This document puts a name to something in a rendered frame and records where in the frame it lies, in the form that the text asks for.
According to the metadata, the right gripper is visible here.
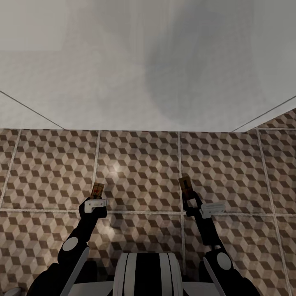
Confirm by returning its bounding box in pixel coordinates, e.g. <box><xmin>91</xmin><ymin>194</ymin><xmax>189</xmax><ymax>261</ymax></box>
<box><xmin>182</xmin><ymin>191</ymin><xmax>216</xmax><ymax>232</ymax></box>

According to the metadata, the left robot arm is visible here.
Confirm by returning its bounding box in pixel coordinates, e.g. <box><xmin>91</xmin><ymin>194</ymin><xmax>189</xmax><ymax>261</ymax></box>
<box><xmin>26</xmin><ymin>197</ymin><xmax>109</xmax><ymax>296</ymax></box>

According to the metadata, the mousetrap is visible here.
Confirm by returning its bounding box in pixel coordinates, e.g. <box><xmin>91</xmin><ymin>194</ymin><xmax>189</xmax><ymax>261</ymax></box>
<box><xmin>90</xmin><ymin>182</ymin><xmax>104</xmax><ymax>199</ymax></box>
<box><xmin>178</xmin><ymin>176</ymin><xmax>195</xmax><ymax>201</ymax></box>

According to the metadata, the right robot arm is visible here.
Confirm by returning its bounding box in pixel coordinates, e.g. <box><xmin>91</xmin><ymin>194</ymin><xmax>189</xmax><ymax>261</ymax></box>
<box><xmin>182</xmin><ymin>191</ymin><xmax>260</xmax><ymax>296</ymax></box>

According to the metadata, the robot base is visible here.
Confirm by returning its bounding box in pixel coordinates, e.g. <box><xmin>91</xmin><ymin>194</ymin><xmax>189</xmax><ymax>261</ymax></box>
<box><xmin>68</xmin><ymin>261</ymin><xmax>220</xmax><ymax>296</ymax></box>

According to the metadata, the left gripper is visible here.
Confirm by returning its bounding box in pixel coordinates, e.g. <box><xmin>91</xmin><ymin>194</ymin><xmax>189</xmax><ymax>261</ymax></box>
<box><xmin>79</xmin><ymin>197</ymin><xmax>107</xmax><ymax>227</ymax></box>

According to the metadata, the robot trunk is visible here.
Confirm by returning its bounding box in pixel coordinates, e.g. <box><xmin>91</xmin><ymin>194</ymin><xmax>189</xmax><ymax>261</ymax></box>
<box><xmin>113</xmin><ymin>253</ymin><xmax>183</xmax><ymax>296</ymax></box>

